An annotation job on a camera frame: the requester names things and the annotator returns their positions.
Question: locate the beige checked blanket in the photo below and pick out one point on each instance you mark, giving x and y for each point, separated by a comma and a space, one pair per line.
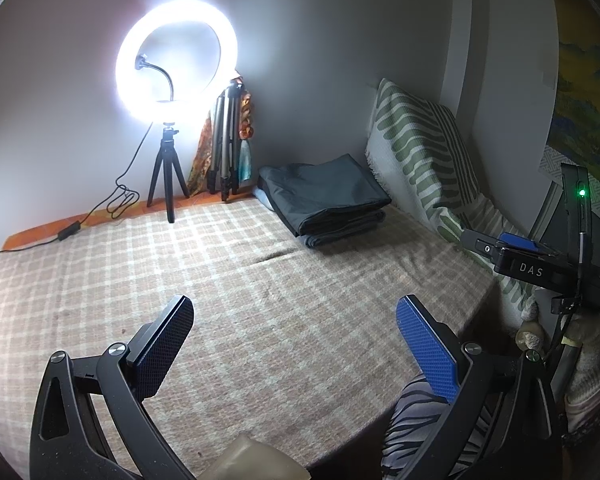
280, 310

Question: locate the person's right hand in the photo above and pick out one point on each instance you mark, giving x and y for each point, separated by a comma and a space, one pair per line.
592, 360

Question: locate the black pants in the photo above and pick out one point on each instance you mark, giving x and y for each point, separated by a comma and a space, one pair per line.
325, 185

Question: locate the light blue folded cloth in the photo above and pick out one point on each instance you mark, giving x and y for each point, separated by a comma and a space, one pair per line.
264, 196

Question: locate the small black tripod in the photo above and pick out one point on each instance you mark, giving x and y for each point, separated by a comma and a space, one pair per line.
167, 160

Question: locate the landscape wall poster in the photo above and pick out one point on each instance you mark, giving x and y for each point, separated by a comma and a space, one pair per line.
585, 100

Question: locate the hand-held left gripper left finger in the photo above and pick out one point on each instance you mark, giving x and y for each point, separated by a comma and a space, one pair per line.
162, 350

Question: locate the orange patterned cloth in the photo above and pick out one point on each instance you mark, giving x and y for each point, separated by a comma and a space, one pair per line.
199, 165

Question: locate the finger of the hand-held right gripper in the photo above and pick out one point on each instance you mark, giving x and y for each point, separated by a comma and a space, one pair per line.
482, 246
519, 243

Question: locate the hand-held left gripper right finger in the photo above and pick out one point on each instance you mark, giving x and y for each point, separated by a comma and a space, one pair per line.
425, 350

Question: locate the green striped cushion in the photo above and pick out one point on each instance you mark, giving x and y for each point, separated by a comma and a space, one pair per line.
415, 150

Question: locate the zebra striped clothing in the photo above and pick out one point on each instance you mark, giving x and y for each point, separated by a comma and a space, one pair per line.
410, 430

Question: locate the blue folded pants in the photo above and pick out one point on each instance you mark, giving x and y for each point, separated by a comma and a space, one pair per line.
345, 232

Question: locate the beige rounded object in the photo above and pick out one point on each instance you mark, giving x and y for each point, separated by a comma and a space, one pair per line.
252, 460

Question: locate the folded silver tripod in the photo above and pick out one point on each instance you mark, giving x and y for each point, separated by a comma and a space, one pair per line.
227, 150

